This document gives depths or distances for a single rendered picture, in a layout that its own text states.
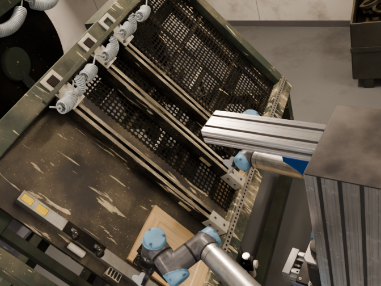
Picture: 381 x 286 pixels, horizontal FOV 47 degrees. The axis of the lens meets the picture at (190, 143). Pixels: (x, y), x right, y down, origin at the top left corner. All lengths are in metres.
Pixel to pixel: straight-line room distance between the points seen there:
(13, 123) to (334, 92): 3.40
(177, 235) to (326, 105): 2.64
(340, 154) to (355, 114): 0.14
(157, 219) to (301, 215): 1.62
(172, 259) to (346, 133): 0.69
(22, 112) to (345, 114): 1.33
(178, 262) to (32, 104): 0.98
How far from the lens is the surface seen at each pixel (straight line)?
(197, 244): 1.44
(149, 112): 2.35
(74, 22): 5.13
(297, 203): 3.59
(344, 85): 4.71
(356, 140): 1.05
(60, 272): 1.97
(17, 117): 1.95
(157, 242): 1.43
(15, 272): 1.80
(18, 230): 4.24
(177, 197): 2.23
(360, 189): 0.99
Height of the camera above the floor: 2.74
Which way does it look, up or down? 38 degrees down
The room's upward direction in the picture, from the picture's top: 20 degrees counter-clockwise
